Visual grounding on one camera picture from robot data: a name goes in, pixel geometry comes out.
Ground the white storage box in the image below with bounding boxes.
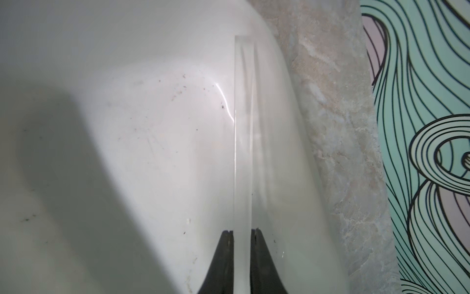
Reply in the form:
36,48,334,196
1,1,350,294

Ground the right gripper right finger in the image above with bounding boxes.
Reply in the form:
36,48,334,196
250,229,287,294

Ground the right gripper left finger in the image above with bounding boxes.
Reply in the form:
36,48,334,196
198,230,234,294

